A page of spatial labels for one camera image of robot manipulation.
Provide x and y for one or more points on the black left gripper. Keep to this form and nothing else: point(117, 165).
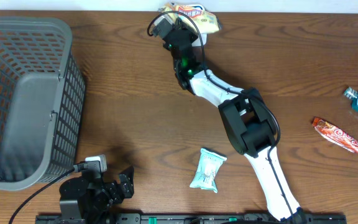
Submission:
point(126, 183)

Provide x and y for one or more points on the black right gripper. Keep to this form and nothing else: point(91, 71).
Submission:
point(191, 36)

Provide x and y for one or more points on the yellow snack bag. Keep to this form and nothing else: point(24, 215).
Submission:
point(206, 22)

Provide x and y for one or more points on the light teal snack packet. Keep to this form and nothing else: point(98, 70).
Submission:
point(208, 166)

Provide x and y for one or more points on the red chocolate bar wrapper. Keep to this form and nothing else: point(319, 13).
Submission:
point(335, 135)

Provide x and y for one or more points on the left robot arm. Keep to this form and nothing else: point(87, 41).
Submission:
point(88, 198)

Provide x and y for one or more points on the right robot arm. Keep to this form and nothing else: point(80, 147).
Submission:
point(251, 128)

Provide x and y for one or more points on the white barcode scanner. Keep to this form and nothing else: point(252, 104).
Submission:
point(200, 41)

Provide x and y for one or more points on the gray plastic basket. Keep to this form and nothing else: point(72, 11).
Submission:
point(42, 93)

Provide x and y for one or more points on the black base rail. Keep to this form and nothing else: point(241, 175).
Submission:
point(135, 218)

